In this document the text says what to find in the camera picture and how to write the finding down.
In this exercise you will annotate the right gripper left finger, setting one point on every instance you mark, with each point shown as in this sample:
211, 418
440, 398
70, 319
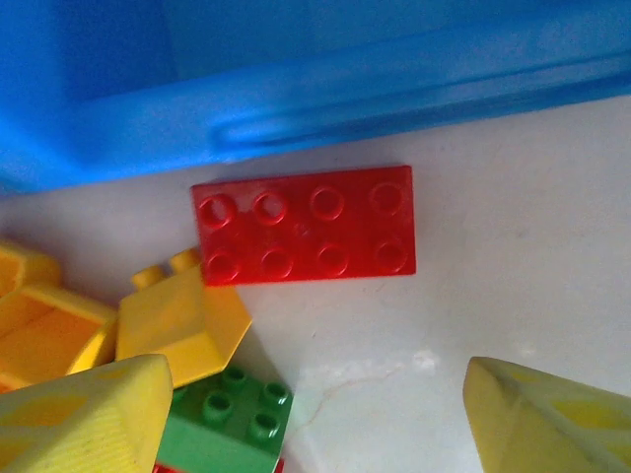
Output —
74, 428

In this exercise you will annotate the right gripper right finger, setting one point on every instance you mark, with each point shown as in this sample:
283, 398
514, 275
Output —
542, 433

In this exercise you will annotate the red lego brick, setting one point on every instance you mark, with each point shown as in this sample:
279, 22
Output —
162, 469

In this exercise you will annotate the yellow hollow lego brick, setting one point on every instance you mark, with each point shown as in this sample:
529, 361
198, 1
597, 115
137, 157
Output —
44, 335

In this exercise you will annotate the yellow sloped lego brick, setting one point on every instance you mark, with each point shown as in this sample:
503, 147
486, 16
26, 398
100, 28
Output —
167, 320

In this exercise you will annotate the green square lego brick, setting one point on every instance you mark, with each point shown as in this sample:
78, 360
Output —
222, 433

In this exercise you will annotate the red lego plate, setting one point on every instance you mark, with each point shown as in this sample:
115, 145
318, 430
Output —
305, 231

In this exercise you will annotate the blue three-compartment bin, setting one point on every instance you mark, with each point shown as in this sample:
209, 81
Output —
296, 74

